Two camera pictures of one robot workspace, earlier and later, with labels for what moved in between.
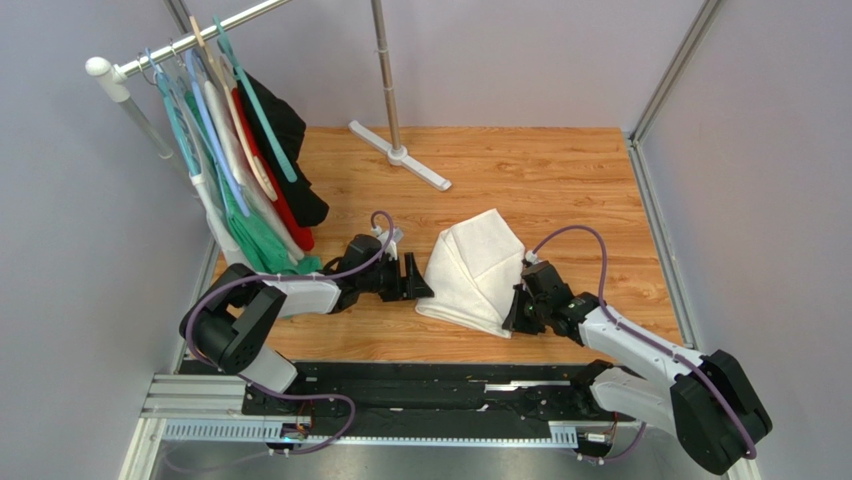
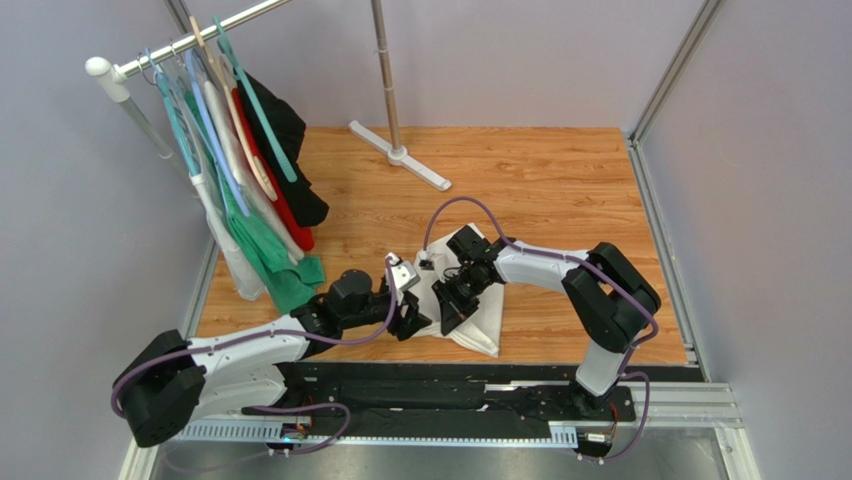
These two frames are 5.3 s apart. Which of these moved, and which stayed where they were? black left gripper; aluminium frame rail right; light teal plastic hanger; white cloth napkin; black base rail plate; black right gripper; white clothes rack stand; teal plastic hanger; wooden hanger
Moved: black right gripper; white cloth napkin; black left gripper
Stayed: black base rail plate; aluminium frame rail right; teal plastic hanger; wooden hanger; light teal plastic hanger; white clothes rack stand
